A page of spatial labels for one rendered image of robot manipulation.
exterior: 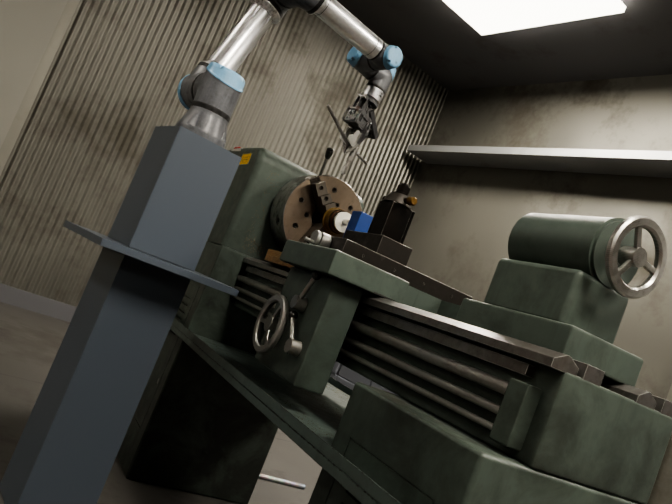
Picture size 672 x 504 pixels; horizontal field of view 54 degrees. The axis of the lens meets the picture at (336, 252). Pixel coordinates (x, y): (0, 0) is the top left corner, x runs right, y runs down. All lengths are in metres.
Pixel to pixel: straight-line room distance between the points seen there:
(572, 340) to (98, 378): 1.21
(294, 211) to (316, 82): 3.72
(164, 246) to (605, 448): 1.19
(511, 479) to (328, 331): 0.61
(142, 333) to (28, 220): 3.28
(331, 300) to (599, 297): 0.59
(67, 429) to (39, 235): 3.31
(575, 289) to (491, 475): 0.38
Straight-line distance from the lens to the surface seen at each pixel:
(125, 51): 5.23
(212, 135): 1.88
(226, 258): 2.35
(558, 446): 1.13
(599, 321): 1.29
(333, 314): 1.52
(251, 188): 2.37
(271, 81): 5.68
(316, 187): 2.25
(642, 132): 5.32
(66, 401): 1.86
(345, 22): 2.19
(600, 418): 1.19
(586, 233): 1.27
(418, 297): 1.70
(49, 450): 1.90
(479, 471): 1.04
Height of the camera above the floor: 0.79
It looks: 5 degrees up
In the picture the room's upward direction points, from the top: 22 degrees clockwise
